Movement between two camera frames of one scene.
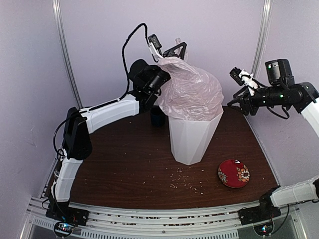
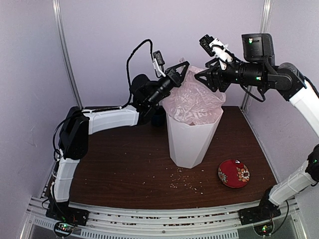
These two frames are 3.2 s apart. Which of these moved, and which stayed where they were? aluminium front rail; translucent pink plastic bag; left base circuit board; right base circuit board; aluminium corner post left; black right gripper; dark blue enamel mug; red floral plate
Moved: translucent pink plastic bag; black right gripper
Stayed: red floral plate; aluminium corner post left; aluminium front rail; dark blue enamel mug; left base circuit board; right base circuit board
